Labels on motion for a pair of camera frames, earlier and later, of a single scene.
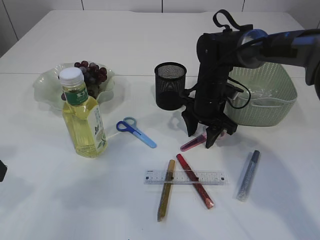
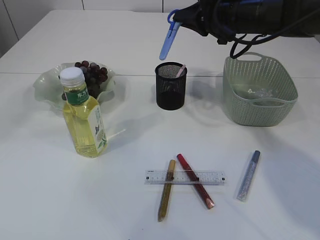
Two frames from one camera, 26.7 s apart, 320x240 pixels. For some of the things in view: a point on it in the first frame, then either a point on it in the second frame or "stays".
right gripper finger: [191, 122] to [191, 17]
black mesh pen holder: [170, 85] stays
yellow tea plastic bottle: [83, 114] stays
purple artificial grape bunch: [93, 76] stays
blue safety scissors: [129, 124] to [173, 28]
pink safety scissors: [199, 140] to [182, 71]
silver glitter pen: [245, 185] stays
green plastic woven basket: [268, 95] stays
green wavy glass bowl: [48, 86] stays
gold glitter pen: [164, 197] stays
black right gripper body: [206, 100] to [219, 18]
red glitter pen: [208, 201] stays
